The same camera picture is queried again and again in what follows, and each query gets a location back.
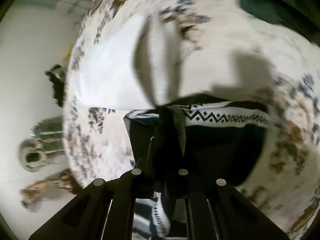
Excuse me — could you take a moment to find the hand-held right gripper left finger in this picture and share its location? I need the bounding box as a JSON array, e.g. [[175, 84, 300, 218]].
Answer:
[[29, 137, 156, 240]]

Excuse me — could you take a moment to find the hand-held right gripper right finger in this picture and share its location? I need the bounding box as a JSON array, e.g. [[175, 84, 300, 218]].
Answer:
[[164, 167, 290, 240]]

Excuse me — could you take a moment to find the black garment with zigzag band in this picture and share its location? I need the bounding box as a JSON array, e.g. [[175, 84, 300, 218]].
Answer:
[[123, 94, 275, 238]]

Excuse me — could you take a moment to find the grey shoe on floor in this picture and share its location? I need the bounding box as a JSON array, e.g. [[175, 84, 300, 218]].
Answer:
[[19, 116, 66, 173]]

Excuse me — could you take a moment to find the white floral printed blanket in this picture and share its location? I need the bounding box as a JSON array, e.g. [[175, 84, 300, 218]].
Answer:
[[62, 0, 320, 240]]

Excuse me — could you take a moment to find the dark green cloth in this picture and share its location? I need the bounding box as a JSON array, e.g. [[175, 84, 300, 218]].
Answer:
[[236, 0, 320, 46]]

